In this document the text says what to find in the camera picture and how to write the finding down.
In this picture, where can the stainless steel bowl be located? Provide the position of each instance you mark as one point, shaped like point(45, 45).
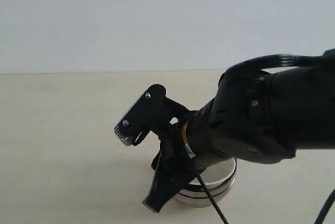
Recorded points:
point(219, 173)
point(193, 195)

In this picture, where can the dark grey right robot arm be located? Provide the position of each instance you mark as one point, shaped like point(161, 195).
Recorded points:
point(265, 109)

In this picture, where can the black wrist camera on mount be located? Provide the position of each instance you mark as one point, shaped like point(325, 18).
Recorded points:
point(152, 111)

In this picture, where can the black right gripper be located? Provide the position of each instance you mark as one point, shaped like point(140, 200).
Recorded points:
point(177, 160)

